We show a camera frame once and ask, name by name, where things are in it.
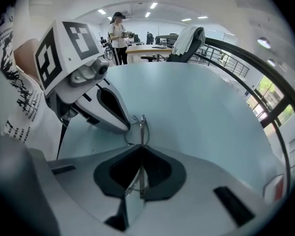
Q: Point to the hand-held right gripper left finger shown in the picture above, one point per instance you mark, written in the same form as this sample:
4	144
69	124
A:
83	181

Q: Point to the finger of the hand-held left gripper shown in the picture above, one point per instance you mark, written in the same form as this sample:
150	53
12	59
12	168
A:
121	107
93	107

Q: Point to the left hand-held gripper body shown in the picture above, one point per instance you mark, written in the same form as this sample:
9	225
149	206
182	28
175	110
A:
71	65

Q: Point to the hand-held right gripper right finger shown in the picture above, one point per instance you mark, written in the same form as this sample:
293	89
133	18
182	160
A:
199	181

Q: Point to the person's left forearm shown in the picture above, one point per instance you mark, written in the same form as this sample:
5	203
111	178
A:
24	55

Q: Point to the ceiling light panel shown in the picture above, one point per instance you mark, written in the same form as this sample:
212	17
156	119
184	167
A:
147	14
153	5
186	20
101	11
202	17

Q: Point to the wooden desk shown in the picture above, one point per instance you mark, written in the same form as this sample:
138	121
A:
147	49

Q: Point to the person's white printed shirt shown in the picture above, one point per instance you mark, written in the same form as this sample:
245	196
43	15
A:
22	122

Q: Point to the white cloth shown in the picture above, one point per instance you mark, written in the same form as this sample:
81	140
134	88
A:
184	39

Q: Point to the dark grey high-back chair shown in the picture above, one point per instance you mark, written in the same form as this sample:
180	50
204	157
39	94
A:
196	45

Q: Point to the large window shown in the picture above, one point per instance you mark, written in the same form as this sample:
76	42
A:
268	90

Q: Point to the black curved railing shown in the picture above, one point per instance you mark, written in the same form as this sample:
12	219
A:
261	65

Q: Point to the pendant lamp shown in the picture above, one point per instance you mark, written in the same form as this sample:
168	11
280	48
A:
272	62
264	42

